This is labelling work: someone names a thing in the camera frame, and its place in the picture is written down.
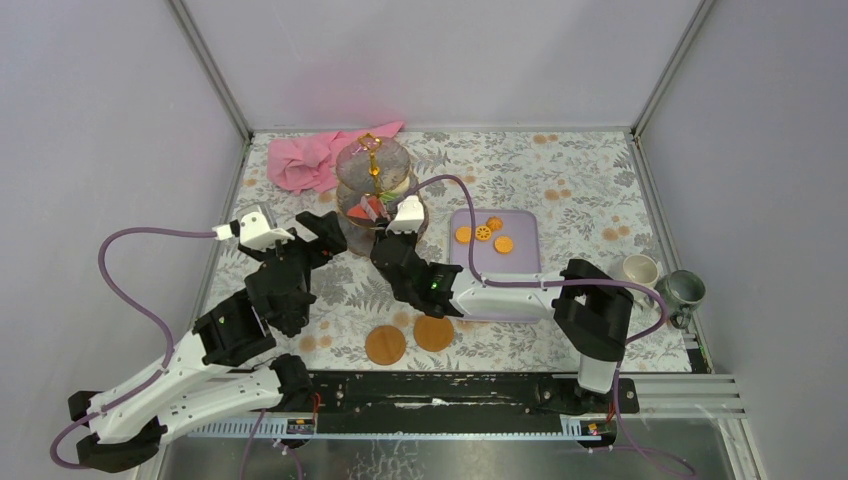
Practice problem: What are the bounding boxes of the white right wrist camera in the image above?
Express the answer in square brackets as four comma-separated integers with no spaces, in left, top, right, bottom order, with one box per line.
[386,194,425,234]

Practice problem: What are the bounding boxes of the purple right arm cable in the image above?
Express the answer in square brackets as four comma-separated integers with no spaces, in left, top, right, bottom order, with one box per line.
[404,174,700,478]

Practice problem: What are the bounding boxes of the left wooden coaster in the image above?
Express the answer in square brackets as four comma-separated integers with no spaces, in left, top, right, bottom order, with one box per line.
[365,325,407,366]

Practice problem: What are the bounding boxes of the lilac plastic tray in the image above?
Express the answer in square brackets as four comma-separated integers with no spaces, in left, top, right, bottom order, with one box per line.
[447,208,546,325]

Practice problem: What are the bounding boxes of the white glazed donut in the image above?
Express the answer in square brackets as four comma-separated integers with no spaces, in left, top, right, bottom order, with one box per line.
[389,184,409,197]

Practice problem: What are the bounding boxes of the yellow jam-dot cookie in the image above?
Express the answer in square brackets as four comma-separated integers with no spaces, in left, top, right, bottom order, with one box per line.
[474,225,493,242]

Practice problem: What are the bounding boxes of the grey ceramic mug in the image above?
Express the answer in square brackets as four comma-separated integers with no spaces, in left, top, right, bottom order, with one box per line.
[656,270,707,330]

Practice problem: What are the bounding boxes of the pink cloth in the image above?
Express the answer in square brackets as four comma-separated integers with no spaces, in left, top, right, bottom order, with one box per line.
[267,121,405,195]

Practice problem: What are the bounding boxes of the right wooden coaster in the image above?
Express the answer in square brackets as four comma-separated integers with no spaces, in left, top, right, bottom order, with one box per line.
[413,315,455,352]

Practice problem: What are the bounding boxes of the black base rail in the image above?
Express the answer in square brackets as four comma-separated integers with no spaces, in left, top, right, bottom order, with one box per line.
[289,371,640,437]

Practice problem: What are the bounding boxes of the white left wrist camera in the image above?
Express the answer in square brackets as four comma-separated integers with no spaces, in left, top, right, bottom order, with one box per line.
[212,203,295,251]

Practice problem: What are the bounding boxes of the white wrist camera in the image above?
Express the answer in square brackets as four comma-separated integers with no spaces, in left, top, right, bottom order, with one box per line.
[386,194,425,234]
[212,203,295,251]

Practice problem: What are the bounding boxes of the pink cake slice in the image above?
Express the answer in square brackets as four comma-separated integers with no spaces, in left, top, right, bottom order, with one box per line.
[346,195,389,222]

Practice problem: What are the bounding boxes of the pink handled tongs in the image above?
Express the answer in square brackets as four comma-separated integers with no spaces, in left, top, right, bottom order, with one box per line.
[360,194,391,224]

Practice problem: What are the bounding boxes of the orange swirl cookie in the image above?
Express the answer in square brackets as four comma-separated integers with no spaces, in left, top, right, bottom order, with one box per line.
[486,216,504,232]

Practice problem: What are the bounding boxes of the three-tier glass cake stand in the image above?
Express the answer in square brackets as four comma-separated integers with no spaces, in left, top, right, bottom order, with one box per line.
[336,133,429,257]

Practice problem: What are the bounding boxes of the wooden coaster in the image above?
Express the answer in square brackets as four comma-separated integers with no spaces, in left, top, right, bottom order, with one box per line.
[413,315,455,352]
[365,325,407,366]

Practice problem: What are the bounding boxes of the white ceramic mug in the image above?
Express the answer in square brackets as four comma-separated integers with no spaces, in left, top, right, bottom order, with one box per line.
[621,254,661,289]

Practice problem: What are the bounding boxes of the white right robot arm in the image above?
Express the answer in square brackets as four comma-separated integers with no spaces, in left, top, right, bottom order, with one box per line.
[370,232,634,412]

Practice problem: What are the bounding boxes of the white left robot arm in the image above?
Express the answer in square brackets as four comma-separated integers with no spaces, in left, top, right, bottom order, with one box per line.
[68,205,347,473]

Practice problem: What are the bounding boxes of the yellow round biscuit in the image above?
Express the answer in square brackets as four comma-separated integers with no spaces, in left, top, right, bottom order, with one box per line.
[454,226,474,244]
[493,235,515,255]

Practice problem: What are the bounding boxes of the green striped cake piece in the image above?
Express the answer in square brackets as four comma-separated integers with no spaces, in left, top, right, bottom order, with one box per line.
[379,192,398,205]

